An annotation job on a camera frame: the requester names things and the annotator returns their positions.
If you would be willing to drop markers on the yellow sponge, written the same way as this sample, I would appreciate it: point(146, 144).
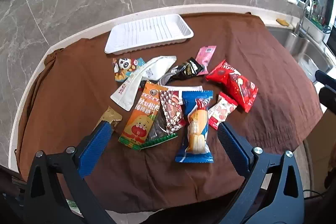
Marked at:
point(282, 22)

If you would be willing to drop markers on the white snack packet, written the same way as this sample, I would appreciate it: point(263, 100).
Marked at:
point(177, 90)

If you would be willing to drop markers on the green edged seed packet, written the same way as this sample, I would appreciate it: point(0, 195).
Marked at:
point(158, 133)

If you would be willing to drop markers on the red white hawthorn packet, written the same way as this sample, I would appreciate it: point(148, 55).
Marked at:
point(221, 110)

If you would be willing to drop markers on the white plastic tray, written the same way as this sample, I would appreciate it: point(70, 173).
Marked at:
point(147, 33)

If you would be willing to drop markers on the red Mylikes chocolate bag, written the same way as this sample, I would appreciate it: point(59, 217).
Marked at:
point(242, 90)

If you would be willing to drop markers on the black sesame snack packet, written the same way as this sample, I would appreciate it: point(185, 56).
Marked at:
point(188, 69)

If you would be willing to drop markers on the orange cartoon snack packet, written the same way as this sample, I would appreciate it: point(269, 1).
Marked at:
point(142, 118)

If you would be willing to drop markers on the white long snack pouch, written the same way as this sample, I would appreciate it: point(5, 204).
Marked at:
point(153, 70)

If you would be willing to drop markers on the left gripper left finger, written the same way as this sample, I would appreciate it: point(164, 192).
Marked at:
point(44, 199)

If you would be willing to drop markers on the chrome faucet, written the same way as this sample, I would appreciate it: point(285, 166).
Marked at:
point(307, 14)

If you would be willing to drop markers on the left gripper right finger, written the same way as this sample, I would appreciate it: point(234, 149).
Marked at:
point(272, 189)

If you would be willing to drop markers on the panda cartoon snack packet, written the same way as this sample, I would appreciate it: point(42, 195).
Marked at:
point(124, 67)

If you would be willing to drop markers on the brown tablecloth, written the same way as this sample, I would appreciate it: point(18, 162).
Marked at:
point(73, 91)

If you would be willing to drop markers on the gold foil snack packet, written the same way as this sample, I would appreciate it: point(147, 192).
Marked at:
point(110, 116)

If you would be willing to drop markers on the pink wafer snack packet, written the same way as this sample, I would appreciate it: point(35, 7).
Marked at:
point(203, 58)

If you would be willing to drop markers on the blue Tipo cake packet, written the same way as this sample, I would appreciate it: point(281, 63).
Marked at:
point(194, 148)

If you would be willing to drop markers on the brown patterned snack packet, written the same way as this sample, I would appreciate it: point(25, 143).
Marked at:
point(173, 111)

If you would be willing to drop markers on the steel kitchen sink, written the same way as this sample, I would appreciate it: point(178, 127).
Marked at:
point(308, 54)

